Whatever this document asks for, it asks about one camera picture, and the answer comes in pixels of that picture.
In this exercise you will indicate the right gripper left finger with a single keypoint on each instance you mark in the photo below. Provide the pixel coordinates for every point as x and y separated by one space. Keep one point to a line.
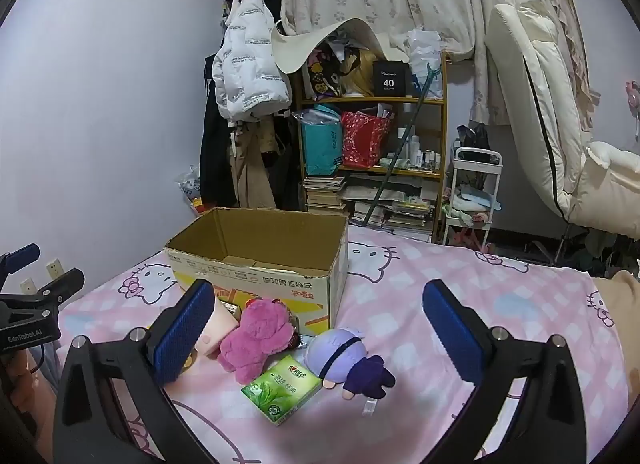
90 424

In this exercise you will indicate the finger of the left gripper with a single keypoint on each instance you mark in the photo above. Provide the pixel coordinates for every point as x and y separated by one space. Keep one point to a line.
15 261
54 294

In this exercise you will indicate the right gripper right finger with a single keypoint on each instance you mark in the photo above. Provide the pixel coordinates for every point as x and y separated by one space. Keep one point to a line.
526 404

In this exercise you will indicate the pink fluffy bear plush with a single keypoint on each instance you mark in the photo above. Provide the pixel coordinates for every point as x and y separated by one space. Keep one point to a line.
265 329

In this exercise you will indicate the purple hooded doll plush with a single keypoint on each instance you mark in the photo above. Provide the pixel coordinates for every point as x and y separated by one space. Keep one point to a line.
339 357

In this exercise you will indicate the pink swiss roll plush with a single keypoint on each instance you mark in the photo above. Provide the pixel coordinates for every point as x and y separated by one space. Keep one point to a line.
217 327

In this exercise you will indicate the plastic bag with toys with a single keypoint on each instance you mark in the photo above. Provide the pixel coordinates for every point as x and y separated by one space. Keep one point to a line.
189 184

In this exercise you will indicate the open cardboard box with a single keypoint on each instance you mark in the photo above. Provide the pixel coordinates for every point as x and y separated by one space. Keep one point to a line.
299 258

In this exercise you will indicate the black hanging clothes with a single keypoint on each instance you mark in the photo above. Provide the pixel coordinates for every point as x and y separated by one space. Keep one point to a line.
216 179

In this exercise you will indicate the beige coat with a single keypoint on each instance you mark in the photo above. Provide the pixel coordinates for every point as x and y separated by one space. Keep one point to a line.
249 141

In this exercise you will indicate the stack of books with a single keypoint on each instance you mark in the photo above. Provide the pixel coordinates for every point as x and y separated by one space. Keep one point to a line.
324 194

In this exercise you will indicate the cream reclining chair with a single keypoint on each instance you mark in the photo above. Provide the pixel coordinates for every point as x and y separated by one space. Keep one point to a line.
587 183

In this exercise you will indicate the white rolling cart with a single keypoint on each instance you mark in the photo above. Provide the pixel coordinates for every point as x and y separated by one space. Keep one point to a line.
472 199

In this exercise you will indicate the teal bag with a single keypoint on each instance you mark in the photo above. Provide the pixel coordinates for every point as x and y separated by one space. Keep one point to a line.
322 139

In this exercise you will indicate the white puffer jacket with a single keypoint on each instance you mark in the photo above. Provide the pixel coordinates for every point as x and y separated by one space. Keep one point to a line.
249 85

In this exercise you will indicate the red patterned bag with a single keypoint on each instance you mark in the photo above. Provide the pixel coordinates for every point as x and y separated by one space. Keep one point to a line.
363 137

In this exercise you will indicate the wooden bookshelf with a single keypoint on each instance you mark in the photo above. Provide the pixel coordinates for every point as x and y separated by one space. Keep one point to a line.
411 204

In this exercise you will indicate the cream sun hat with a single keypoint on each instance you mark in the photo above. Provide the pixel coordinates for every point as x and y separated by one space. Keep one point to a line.
291 51

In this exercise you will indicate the black box with 40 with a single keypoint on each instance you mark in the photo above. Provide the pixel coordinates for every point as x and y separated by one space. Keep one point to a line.
391 79

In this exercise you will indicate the wall socket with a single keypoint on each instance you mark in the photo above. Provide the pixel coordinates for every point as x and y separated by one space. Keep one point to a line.
28 286
55 269

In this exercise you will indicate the pink wall ornament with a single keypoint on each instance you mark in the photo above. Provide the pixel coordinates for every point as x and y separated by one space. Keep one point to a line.
633 99

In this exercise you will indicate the green broom handle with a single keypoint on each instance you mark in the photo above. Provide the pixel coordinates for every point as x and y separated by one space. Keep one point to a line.
426 86

